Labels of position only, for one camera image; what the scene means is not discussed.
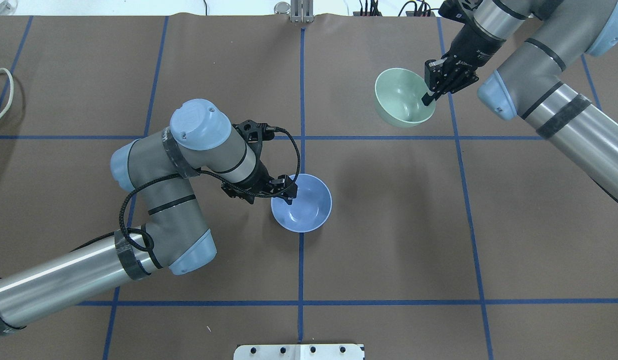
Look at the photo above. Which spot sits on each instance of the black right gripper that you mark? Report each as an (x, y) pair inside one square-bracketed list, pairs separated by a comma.
[(470, 46)]

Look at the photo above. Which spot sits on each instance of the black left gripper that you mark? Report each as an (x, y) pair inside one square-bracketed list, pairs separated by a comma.
[(259, 182)]

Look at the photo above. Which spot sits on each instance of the blue bowl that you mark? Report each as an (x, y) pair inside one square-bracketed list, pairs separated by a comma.
[(309, 210)]

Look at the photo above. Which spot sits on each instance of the green bowl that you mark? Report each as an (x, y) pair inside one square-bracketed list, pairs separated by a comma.
[(398, 98)]

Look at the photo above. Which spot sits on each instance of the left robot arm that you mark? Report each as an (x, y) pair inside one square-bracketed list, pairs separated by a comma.
[(160, 222)]

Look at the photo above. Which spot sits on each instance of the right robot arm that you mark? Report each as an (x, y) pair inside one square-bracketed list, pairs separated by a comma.
[(528, 84)]

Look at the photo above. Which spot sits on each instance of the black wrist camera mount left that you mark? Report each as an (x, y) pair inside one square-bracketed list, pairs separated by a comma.
[(255, 134)]

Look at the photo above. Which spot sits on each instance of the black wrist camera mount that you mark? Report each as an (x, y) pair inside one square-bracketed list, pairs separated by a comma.
[(458, 10), (255, 134)]

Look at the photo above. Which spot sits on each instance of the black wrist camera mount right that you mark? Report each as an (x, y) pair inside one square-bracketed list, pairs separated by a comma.
[(458, 10)]

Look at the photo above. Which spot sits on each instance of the aluminium frame post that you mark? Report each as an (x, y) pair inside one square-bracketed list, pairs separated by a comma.
[(301, 11)]

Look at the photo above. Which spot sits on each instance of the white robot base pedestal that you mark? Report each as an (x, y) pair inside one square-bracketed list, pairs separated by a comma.
[(325, 351)]

